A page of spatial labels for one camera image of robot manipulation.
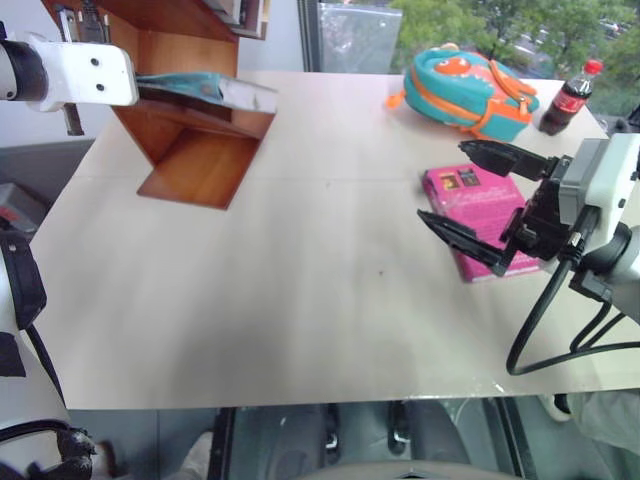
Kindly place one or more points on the clear plastic bag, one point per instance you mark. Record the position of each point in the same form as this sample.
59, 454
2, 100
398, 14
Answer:
357, 35

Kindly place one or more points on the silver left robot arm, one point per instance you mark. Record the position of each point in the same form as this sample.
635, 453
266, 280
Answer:
15, 70

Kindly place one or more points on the pink book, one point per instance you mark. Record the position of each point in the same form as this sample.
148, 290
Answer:
475, 205

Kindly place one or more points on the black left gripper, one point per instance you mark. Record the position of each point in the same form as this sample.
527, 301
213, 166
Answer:
73, 120

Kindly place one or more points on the cola bottle with red cap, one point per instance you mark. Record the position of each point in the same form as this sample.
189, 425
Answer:
565, 102

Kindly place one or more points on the wooden bookshelf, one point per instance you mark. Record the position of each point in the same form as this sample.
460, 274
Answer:
200, 165

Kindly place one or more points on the bystander in grey trousers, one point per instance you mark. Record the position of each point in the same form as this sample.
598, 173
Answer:
605, 420

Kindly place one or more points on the black table leg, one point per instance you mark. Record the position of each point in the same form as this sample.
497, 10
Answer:
222, 445

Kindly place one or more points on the teal covered book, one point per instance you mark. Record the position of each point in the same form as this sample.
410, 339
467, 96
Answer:
250, 97

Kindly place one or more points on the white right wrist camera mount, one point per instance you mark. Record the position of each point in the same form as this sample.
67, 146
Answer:
610, 170

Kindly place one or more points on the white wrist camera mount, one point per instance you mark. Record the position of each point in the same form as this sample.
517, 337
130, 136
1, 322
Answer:
610, 170
85, 70

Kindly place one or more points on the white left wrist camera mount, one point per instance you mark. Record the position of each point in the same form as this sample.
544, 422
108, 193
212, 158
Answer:
85, 70

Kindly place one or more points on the brown edged shelved book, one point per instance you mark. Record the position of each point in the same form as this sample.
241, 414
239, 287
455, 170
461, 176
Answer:
256, 17

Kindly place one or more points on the grey shelved book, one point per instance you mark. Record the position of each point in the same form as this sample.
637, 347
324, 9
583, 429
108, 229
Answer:
225, 7

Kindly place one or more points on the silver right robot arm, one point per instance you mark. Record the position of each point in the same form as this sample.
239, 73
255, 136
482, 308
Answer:
625, 260

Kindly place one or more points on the teal and orange backpack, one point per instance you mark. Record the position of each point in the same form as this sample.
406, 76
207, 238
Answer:
460, 95

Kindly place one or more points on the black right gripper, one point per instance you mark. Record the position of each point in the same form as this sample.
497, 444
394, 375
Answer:
545, 225

